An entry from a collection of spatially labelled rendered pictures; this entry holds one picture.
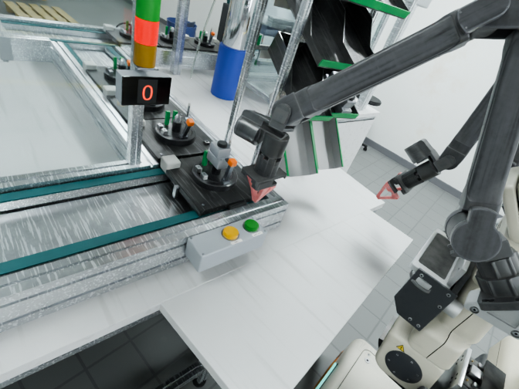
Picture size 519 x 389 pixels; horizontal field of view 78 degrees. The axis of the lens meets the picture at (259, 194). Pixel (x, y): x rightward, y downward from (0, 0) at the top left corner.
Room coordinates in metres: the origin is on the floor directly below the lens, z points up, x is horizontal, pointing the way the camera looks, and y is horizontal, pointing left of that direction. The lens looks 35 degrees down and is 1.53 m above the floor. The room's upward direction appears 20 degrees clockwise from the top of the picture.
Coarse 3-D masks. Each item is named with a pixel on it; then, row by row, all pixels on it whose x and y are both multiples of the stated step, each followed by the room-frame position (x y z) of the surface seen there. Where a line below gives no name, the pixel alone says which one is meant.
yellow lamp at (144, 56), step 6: (138, 48) 0.70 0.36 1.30; (144, 48) 0.71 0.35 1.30; (150, 48) 0.71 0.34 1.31; (156, 48) 0.73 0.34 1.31; (138, 54) 0.70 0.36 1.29; (144, 54) 0.71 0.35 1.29; (150, 54) 0.71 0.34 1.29; (156, 54) 0.74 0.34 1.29; (138, 60) 0.70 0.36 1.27; (144, 60) 0.71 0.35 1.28; (150, 60) 0.71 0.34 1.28; (144, 66) 0.71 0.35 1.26; (150, 66) 0.72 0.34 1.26
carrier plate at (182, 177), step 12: (180, 168) 0.78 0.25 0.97; (240, 168) 0.90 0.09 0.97; (180, 180) 0.73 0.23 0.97; (192, 180) 0.75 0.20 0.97; (240, 180) 0.84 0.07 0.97; (180, 192) 0.70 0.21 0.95; (192, 192) 0.70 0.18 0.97; (204, 192) 0.71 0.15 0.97; (216, 192) 0.73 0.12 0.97; (228, 192) 0.75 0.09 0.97; (240, 192) 0.77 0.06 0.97; (192, 204) 0.66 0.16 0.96; (204, 204) 0.67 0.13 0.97; (216, 204) 0.68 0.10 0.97; (228, 204) 0.70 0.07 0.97
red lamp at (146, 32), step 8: (136, 16) 0.71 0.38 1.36; (136, 24) 0.71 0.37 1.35; (144, 24) 0.71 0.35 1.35; (152, 24) 0.71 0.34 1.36; (136, 32) 0.71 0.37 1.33; (144, 32) 0.71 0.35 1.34; (152, 32) 0.72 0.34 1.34; (136, 40) 0.71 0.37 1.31; (144, 40) 0.71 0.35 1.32; (152, 40) 0.72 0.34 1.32
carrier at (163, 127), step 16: (176, 112) 1.00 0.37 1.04; (144, 128) 0.94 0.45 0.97; (160, 128) 0.93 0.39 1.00; (176, 128) 0.95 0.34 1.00; (192, 128) 1.02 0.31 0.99; (144, 144) 0.85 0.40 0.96; (160, 144) 0.87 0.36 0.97; (176, 144) 0.90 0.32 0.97; (192, 144) 0.94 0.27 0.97; (160, 160) 0.80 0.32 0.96
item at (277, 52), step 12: (276, 36) 1.08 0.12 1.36; (288, 36) 1.11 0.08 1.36; (276, 48) 1.07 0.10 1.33; (300, 48) 1.17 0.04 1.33; (276, 60) 1.06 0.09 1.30; (300, 60) 1.17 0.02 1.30; (312, 60) 1.13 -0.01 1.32; (276, 72) 1.04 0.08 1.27; (300, 72) 1.12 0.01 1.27; (312, 72) 1.11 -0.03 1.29; (288, 84) 0.99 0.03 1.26; (300, 84) 1.06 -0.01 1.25; (312, 120) 0.95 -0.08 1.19; (324, 120) 0.98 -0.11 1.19
